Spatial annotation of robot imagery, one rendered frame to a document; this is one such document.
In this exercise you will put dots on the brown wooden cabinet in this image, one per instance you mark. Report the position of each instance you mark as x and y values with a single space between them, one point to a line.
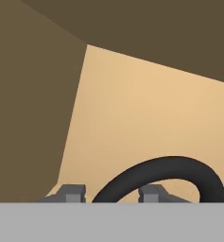
34 94

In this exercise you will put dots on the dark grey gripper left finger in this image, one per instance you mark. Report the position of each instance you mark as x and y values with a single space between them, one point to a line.
72 193

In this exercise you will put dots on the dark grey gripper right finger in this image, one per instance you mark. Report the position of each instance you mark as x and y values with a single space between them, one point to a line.
151 193

